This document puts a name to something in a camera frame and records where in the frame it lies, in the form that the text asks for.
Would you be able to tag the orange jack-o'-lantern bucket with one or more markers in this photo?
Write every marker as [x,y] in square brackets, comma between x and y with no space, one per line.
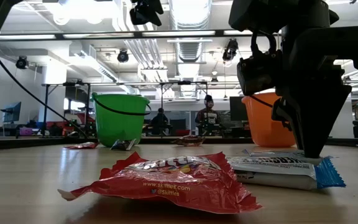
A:
[259,124]

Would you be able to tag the small dark foil candy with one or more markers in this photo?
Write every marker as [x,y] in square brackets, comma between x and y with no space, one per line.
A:
[124,144]

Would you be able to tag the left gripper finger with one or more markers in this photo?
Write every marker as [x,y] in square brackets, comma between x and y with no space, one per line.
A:
[139,16]
[155,11]

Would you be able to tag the twisted brown PayDay bar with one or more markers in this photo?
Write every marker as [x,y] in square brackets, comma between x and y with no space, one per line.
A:
[190,141]

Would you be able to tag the red Skittles packet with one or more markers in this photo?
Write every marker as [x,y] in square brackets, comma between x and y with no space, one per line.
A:
[182,186]
[82,145]

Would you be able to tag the lit computer monitor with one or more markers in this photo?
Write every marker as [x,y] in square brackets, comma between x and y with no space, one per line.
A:
[12,112]

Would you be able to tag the silver ventilation duct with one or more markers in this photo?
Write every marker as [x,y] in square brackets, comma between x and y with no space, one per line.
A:
[191,51]

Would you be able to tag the black ceiling-hung camera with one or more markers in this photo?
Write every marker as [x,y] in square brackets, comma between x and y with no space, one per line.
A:
[214,80]
[123,56]
[22,62]
[230,51]

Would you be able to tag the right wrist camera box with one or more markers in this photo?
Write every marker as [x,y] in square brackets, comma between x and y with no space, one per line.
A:
[258,74]

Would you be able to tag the dark computer monitor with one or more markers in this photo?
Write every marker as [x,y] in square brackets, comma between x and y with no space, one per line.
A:
[236,109]

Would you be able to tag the white ceiling pipes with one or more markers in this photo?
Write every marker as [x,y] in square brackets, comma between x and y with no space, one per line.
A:
[148,53]

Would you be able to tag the white rectangular air duct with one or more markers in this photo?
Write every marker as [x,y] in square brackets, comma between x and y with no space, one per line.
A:
[104,73]

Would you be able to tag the person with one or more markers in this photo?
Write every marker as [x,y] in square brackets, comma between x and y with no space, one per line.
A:
[208,116]
[160,121]

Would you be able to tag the black background rig frame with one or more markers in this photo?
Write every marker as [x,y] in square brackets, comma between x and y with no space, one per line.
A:
[46,109]

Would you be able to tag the green plastic bucket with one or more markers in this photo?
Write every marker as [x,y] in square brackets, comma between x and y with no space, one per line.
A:
[120,124]

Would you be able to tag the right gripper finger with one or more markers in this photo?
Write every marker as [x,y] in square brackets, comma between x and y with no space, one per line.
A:
[315,124]
[280,113]

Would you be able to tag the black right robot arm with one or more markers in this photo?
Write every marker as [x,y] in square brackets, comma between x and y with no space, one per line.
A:
[275,14]

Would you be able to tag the black overhead light bar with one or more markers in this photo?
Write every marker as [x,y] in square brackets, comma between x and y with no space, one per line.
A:
[104,33]

